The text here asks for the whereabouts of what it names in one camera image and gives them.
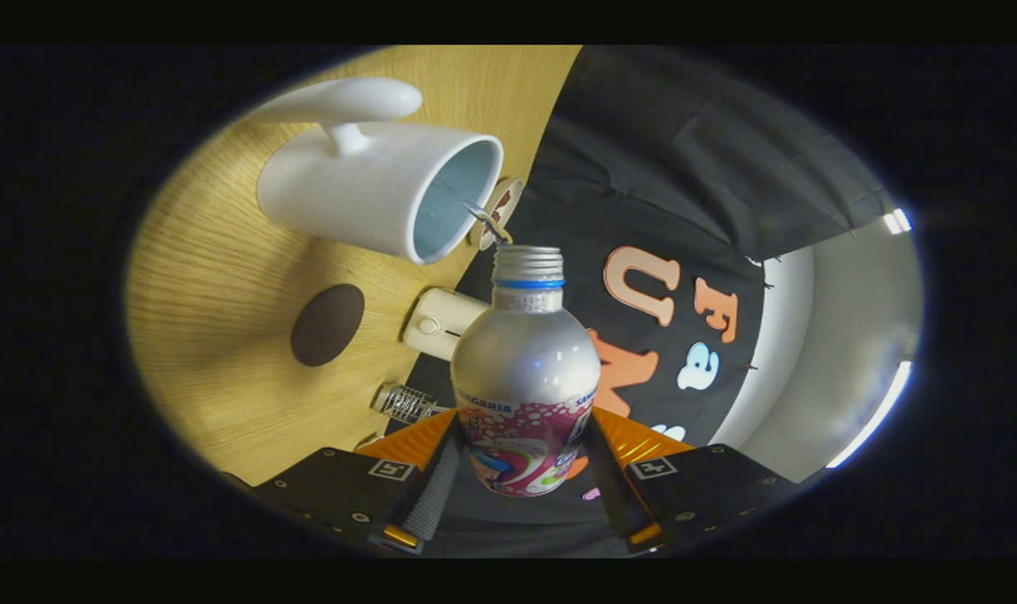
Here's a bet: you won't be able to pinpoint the wooden table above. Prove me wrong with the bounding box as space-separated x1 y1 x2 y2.
127 45 582 487

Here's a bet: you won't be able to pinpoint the white plate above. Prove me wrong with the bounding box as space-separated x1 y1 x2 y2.
479 178 526 250

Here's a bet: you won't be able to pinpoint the silver juice bottle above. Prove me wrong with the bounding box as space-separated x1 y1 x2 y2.
451 245 602 497

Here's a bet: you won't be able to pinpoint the white toaster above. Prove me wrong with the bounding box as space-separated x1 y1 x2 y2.
402 287 490 362

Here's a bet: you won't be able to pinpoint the brown round coaster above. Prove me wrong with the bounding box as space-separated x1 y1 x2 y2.
290 284 366 367

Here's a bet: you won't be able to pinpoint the white cup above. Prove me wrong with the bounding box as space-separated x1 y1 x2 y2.
244 77 505 266

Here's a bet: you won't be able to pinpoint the ceiling light panel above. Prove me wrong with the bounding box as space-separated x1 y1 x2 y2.
827 361 914 469

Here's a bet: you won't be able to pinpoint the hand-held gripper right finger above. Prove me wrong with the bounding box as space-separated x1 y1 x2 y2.
582 407 799 555

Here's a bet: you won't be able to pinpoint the metal wire basket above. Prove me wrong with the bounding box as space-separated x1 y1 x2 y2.
371 383 451 424

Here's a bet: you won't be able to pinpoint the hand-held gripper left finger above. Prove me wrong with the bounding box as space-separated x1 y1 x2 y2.
253 409 463 555

